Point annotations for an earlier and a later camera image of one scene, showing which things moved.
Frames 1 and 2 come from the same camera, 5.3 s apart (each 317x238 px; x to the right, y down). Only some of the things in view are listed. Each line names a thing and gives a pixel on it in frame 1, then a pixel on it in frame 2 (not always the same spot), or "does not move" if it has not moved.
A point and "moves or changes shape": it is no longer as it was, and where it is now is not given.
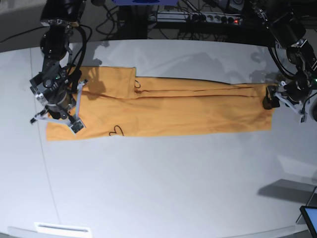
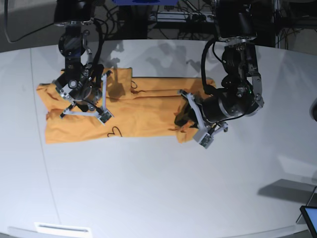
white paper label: (62, 229) does not move
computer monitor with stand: (309, 212) does not move
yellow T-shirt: (113, 102) moves or changes shape
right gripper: (297, 90) to (220, 106)
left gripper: (53, 89) to (80, 86)
